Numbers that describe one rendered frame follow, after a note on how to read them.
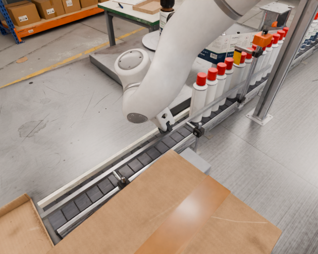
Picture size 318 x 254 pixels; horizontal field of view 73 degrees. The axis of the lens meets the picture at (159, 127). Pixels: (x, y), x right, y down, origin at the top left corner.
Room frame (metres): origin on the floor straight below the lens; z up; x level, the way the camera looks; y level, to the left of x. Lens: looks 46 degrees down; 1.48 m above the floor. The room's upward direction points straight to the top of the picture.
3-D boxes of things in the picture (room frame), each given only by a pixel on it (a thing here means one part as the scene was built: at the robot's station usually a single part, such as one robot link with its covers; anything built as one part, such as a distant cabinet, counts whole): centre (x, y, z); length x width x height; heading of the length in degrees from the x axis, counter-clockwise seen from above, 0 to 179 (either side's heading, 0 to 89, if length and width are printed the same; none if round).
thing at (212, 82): (0.66, -0.19, 0.98); 0.05 x 0.05 x 0.20
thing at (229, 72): (0.74, -0.26, 0.98); 0.05 x 0.05 x 0.20
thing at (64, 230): (0.78, -0.31, 0.85); 1.65 x 0.11 x 0.05; 131
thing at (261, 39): (0.71, -0.31, 1.05); 0.10 x 0.04 x 0.33; 41
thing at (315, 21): (1.25, -0.85, 0.98); 0.05 x 0.05 x 0.20
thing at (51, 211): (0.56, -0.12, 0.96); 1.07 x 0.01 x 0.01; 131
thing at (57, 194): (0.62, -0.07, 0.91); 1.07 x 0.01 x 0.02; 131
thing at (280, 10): (1.13, -0.57, 1.14); 0.14 x 0.11 x 0.01; 131
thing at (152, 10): (2.28, 0.06, 0.82); 0.34 x 0.24 x 0.03; 145
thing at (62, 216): (0.78, -0.31, 0.86); 1.65 x 0.08 x 0.04; 131
